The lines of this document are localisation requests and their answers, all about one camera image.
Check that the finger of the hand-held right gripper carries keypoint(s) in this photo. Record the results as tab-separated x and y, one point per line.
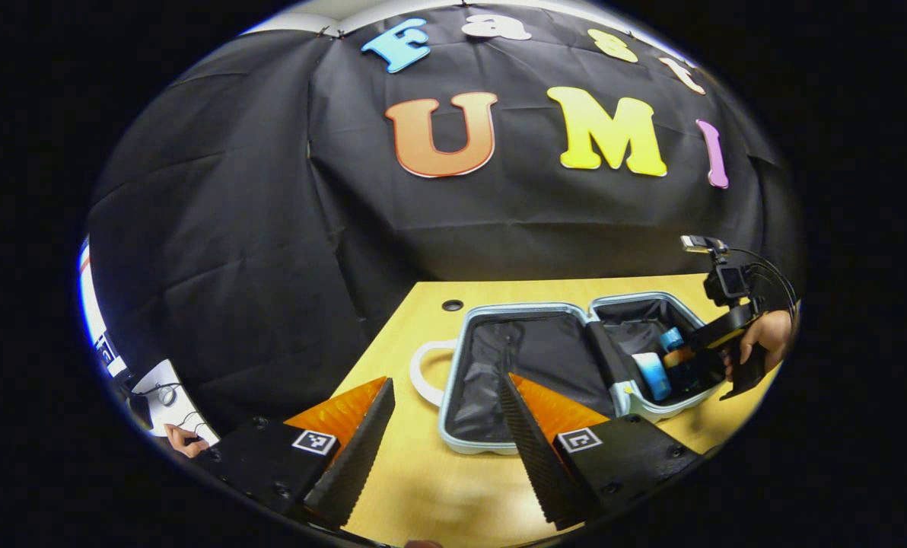
743	373
679	356

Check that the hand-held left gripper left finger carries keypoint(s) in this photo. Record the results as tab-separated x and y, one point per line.
354	457

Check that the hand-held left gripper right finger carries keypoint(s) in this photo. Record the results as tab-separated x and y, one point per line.
541	464

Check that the teal bottle with blue cap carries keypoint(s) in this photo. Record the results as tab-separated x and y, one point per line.
655	374

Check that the light blue suitcase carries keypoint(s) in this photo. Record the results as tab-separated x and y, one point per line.
545	358

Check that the black table grommet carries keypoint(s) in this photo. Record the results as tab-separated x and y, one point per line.
452	305

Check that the small black clip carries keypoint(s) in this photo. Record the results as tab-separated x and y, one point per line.
330	33

